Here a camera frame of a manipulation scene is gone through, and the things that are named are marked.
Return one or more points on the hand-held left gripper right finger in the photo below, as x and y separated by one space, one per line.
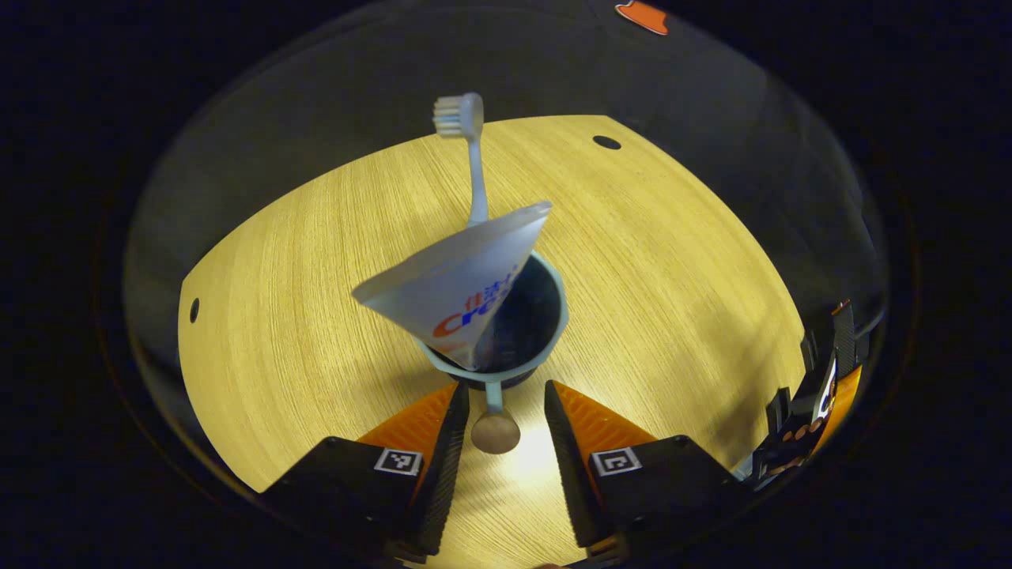
569 474

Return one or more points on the white toothbrush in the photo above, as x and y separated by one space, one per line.
477 182

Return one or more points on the light blue cup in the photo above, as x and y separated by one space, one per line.
530 332

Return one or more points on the white toothpaste tube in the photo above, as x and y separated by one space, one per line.
443 292

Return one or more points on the black backdrop cloth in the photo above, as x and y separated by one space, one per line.
356 79

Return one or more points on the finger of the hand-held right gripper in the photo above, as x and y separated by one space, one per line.
842 340

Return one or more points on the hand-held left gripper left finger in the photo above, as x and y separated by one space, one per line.
451 474

